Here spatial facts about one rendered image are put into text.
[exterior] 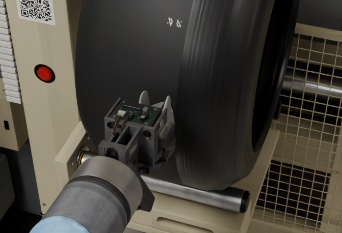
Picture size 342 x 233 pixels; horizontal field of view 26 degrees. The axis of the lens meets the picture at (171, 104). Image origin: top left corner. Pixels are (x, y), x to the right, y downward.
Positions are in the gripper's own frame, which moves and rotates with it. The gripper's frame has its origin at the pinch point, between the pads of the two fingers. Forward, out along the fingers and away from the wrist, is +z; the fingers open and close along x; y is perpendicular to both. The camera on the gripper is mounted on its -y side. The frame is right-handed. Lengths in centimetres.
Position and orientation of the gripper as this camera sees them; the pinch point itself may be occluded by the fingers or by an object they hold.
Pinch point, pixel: (162, 112)
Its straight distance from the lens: 111.6
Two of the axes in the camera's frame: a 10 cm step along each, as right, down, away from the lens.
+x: -9.5, -2.1, 2.5
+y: 0.4, -8.3, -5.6
